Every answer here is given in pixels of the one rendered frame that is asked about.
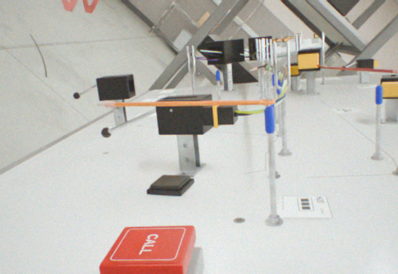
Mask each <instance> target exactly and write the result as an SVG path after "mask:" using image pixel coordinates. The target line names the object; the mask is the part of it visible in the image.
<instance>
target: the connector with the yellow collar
mask: <svg viewBox="0 0 398 274"><path fill-rule="evenodd" d="M235 111H239V110H238V107H237V105H219V107H217V116H218V125H234V124H235V123H236V122H237V120H238V119H239V117H238V116H237V113H236V112H235ZM203 114H204V125H214V124H213V107H212V106H204V107H203Z"/></svg>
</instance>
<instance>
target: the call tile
mask: <svg viewBox="0 0 398 274"><path fill-rule="evenodd" d="M195 241H196V234H195V226H193V225H183V226H126V227H125V228H124V229H123V231H122V233H121V234H120V235H119V236H118V238H117V239H116V240H115V243H114V244H113V246H112V247H111V249H110V250H109V252H108V253H107V254H106V256H105V257H104V259H103V261H102V262H101V263H100V265H99V270H100V274H186V273H187V270H188V265H189V262H190V261H191V258H192V253H193V250H194V246H195Z"/></svg>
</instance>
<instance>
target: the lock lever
mask: <svg viewBox="0 0 398 274"><path fill-rule="evenodd" d="M154 113H156V108H155V109H153V110H151V111H149V112H146V113H144V114H141V115H139V116H137V117H135V118H132V120H129V121H128V122H125V123H123V124H120V125H117V126H116V127H110V128H109V130H108V131H109V134H113V132H114V131H116V130H118V129H121V128H123V127H125V126H127V125H130V124H132V123H135V122H137V121H139V120H142V118H144V117H146V116H150V115H152V114H154Z"/></svg>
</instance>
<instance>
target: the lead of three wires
mask: <svg viewBox="0 0 398 274"><path fill-rule="evenodd" d="M281 85H282V91H281V94H280V96H279V97H278V98H277V99H276V102H275V107H276V106H278V104H280V103H281V102H282V100H283V98H284V97H285V96H286V89H287V86H286V82H284V83H281ZM266 107H267V105H266V106H265V107H261V108H256V109H249V110H245V111H235V112H236V113H237V116H247V115H251V114H258V113H264V109H265V108H266Z"/></svg>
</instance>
